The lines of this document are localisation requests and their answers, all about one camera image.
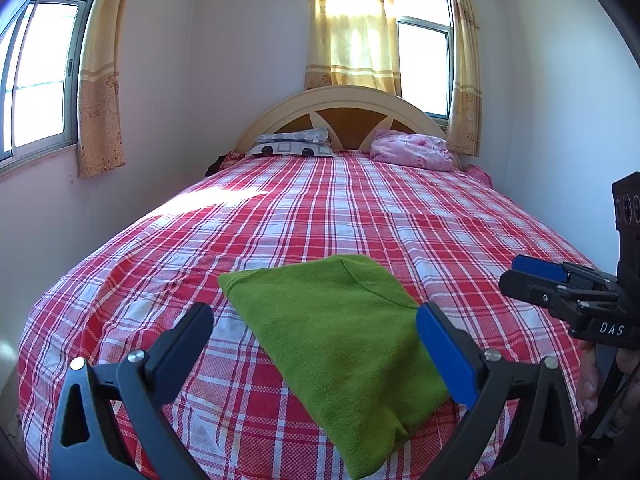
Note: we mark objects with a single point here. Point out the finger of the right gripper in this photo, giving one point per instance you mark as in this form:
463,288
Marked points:
540,268
527,288

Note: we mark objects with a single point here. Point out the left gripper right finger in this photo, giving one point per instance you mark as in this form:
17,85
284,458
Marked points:
541,442

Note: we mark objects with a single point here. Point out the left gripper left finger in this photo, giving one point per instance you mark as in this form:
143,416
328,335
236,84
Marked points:
87,441

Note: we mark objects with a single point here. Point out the green striped knit sweater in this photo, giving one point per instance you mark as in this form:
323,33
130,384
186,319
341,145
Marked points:
342,333

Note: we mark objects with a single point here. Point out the dark clothing beside bed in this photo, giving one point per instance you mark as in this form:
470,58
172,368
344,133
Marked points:
224,162

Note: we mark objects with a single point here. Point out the right hand holding gripper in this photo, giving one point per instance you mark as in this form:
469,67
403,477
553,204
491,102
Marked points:
608,390

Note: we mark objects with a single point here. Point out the red white plaid bedsheet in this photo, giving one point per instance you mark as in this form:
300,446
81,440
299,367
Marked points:
445,236

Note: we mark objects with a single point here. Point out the pink cloth beside bed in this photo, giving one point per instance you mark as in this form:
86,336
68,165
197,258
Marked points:
479,174

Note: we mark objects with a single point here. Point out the yellow curtain right of window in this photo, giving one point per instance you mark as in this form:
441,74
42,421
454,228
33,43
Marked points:
465,114

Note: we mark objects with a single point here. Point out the pink floral pillow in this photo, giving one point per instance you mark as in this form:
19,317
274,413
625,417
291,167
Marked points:
416,150

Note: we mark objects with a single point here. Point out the cream wooden arched headboard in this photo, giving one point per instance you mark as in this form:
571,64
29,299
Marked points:
352,114

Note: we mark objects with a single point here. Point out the grey patterned pillow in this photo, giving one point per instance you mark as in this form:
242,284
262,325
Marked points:
306,143

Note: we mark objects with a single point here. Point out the yellow curtain side window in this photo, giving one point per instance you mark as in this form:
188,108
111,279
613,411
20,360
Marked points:
99,133

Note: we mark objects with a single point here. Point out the yellow curtain behind headboard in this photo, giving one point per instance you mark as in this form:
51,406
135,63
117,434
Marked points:
353,43

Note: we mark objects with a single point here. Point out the back window frame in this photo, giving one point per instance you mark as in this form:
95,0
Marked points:
426,52

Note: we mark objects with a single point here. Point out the side window aluminium frame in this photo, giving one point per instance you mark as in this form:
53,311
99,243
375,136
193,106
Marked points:
40,60

